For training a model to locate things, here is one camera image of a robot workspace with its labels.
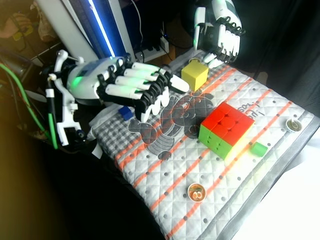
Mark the white power strip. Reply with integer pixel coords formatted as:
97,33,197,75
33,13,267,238
134,35,171,63

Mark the white column with blue light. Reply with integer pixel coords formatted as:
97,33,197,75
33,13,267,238
34,0,137,62

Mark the green cable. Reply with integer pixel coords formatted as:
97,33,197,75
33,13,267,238
0,62,48,138

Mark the small blue block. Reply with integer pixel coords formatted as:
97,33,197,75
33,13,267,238
118,106,133,121

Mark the green cylinder block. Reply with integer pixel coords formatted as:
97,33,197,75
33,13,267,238
250,141,268,158

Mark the black cloth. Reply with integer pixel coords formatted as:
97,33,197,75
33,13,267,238
232,0,320,118

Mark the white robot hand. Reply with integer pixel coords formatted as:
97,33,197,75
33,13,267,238
66,53,190,123
192,0,247,70

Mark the Rubik's cube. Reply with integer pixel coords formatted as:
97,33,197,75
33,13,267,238
198,101,256,161

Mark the small orange toy food cup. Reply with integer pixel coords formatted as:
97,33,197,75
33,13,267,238
187,182,207,202

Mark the grey quilt with bear print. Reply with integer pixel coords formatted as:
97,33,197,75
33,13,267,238
89,51,320,240

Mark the yellow cube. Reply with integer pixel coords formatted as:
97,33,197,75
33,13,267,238
181,61,210,93

